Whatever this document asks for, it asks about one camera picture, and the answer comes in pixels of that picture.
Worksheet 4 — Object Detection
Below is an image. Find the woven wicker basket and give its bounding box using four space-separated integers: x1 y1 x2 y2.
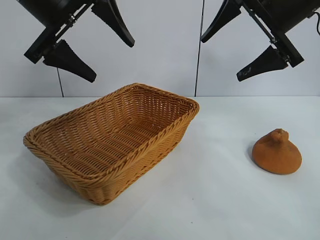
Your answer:
23 82 201 206

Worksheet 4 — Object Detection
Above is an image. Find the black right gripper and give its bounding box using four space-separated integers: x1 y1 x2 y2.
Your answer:
200 0 320 83

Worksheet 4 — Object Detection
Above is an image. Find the brown cone-shaped bread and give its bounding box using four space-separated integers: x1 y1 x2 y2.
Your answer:
251 128 303 176

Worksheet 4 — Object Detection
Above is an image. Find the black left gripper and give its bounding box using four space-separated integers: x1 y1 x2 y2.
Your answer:
16 0 136 83

